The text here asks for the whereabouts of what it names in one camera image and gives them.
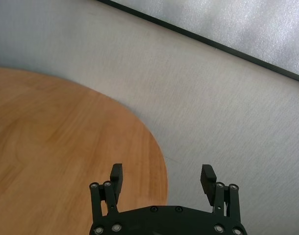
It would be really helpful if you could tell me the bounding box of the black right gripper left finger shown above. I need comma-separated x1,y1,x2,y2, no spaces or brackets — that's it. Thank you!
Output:
89,163,124,219

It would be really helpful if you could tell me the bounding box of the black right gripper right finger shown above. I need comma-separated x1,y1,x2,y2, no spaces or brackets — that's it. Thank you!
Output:
200,164,242,219

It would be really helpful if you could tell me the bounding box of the black wall rail strip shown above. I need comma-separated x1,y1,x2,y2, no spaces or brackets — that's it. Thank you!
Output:
94,0,299,85

